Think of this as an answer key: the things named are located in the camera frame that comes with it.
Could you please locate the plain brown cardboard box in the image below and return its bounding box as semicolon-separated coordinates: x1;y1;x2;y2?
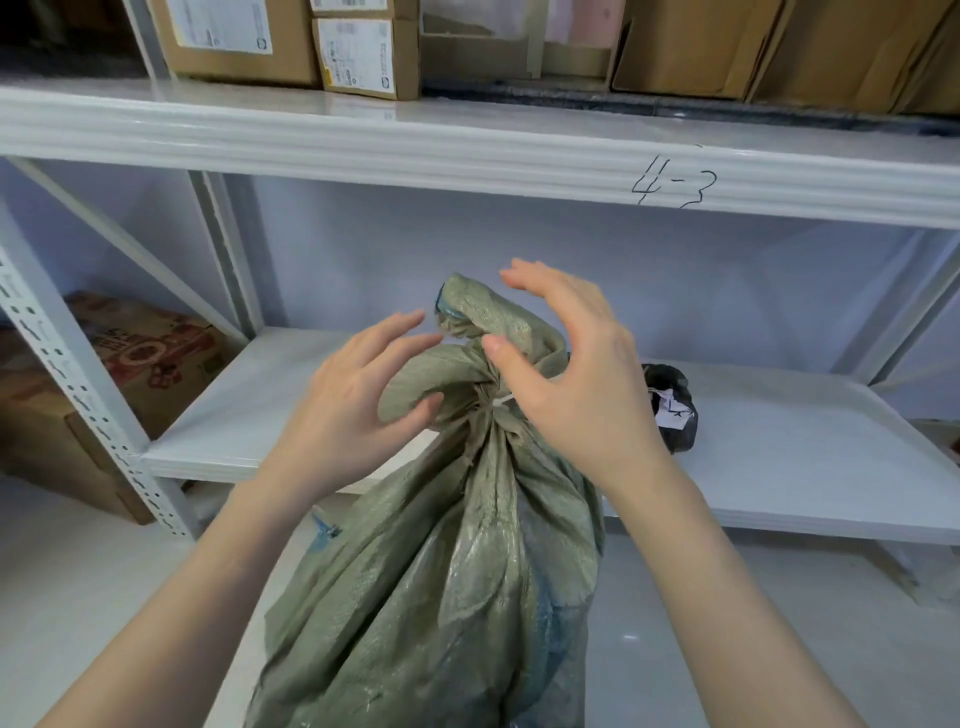
610;0;790;100

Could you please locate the person's left forearm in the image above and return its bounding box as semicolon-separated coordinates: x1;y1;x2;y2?
36;466;335;728

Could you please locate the wide brown cardboard box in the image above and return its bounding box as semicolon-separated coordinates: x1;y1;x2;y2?
748;0;960;118

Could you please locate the large labelled cardboard box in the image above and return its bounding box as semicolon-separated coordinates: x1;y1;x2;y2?
146;0;324;89

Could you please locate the person's left hand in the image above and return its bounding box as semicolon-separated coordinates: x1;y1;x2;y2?
258;309;445;498

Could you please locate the red printed cardboard box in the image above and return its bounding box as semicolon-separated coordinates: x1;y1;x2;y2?
63;290;243;442

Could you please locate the black wrapped parcel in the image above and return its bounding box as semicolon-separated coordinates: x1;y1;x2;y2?
639;363;699;456

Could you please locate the open taped cardboard box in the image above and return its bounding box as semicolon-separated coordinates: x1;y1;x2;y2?
418;0;628;81

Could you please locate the white metal shelving rack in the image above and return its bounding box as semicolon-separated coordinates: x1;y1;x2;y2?
0;0;960;610

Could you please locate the green woven sack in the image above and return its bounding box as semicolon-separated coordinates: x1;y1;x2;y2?
243;273;607;728

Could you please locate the flat labelled cardboard box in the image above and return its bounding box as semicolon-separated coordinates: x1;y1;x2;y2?
309;0;420;21

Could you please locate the small labelled cardboard box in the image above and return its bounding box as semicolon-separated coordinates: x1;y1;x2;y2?
311;16;421;102

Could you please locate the worn brown cardboard box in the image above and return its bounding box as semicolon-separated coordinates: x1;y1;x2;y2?
0;325;160;526

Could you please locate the person's right hand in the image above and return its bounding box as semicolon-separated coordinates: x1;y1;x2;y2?
481;258;674;490

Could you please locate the person's right forearm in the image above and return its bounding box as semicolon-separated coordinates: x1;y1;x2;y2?
609;450;871;728

